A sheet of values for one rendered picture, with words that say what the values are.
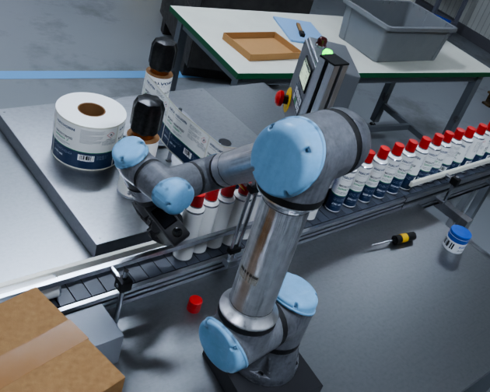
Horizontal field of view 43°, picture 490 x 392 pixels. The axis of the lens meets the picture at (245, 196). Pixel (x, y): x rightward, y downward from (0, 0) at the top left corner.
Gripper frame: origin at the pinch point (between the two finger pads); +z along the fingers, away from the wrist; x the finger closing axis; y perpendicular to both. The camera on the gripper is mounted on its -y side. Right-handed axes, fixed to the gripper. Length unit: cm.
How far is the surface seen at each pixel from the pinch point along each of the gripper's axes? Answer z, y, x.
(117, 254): -5.0, 3.5, 13.0
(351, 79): -35, -17, -45
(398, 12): 121, 128, -216
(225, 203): -2.9, -1.2, -16.1
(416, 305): 39, -39, -48
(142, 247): -1.3, 3.5, 6.8
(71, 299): -9.2, -2.7, 27.0
